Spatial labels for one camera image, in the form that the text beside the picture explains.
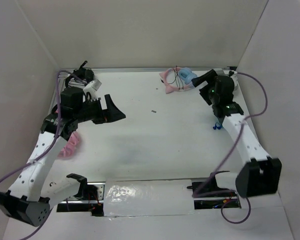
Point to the white taped front panel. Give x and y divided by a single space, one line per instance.
148 198

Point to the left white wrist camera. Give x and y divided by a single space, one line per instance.
90 90

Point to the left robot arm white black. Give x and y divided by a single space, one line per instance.
29 199

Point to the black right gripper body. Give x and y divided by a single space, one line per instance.
207 93

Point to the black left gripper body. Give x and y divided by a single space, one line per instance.
93 111

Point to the black wired headphones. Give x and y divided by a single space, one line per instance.
83 75

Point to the blue pink cat-ear headphones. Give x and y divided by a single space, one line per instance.
182 79

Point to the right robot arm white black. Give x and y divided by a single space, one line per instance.
260 173

